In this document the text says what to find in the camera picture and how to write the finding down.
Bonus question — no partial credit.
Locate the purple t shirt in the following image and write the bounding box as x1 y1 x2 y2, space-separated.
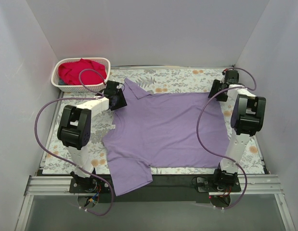
103 79 229 196

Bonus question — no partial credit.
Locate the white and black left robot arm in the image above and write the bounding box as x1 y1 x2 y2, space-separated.
57 89 127 191

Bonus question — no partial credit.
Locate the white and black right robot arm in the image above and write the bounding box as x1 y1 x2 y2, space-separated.
208 79 266 190

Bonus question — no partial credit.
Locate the floral patterned table mat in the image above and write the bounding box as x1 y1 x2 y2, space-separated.
40 68 265 175

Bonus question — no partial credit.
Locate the red t shirt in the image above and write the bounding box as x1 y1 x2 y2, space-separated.
58 59 107 85

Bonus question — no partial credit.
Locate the teal cloth in basket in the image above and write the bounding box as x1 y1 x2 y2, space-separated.
58 79 66 86

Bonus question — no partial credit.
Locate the white plastic basket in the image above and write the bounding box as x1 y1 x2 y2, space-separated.
51 57 111 92

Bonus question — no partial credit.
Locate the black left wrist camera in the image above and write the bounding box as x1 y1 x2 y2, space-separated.
104 80 120 96

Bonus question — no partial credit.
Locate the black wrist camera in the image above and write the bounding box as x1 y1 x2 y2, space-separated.
224 70 239 85
104 80 120 96

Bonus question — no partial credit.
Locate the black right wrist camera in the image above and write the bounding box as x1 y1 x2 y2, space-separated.
224 70 239 85

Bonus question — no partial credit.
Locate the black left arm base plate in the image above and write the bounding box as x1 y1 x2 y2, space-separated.
69 178 110 193

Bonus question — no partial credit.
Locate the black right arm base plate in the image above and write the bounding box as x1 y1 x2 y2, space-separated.
191 176 241 194

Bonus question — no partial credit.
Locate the aluminium front frame rail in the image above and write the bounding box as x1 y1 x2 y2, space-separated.
25 174 284 195

